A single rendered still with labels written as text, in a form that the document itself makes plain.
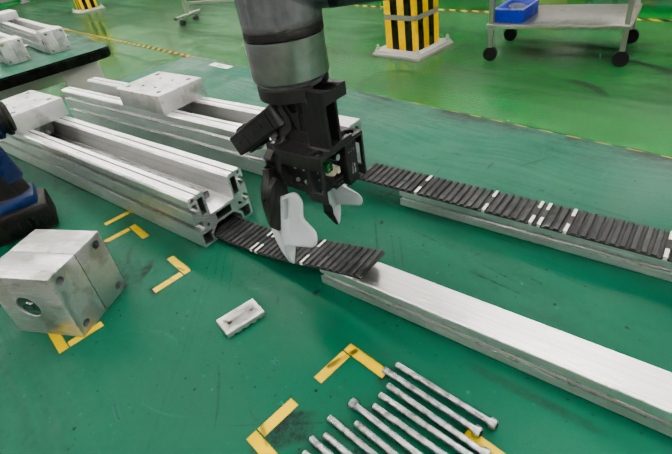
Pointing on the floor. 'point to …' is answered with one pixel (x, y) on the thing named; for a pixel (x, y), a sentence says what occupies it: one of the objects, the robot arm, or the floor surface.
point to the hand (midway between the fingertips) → (310, 233)
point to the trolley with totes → (558, 14)
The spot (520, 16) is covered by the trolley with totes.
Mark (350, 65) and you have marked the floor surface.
